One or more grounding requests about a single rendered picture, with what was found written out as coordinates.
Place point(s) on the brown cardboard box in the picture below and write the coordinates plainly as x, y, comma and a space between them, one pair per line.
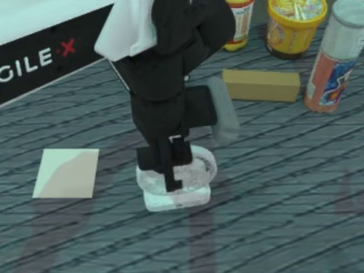
261, 85

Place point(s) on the beige square card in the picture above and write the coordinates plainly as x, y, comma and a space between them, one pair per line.
66, 175

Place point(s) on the tall orange and white can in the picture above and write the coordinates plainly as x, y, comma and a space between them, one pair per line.
332, 62

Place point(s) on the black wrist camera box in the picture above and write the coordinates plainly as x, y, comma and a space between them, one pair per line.
202, 105

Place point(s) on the grey rectangular block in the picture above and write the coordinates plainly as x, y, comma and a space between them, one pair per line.
224, 113

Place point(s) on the yellow instant noodle cup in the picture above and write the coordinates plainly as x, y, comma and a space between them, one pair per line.
293, 31

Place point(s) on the yellow plastic bottle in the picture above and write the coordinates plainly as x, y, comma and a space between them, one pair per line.
241, 25

